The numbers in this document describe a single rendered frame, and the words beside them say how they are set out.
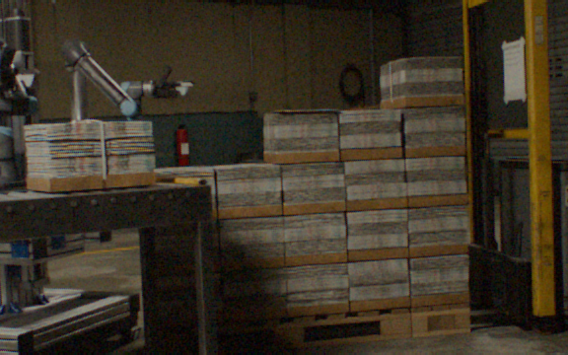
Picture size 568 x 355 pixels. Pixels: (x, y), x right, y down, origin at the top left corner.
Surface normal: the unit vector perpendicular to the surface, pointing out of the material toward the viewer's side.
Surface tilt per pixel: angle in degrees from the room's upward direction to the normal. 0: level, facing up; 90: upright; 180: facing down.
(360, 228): 89
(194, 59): 90
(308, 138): 90
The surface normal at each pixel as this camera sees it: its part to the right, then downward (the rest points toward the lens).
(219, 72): 0.54, 0.02
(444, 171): 0.19, 0.04
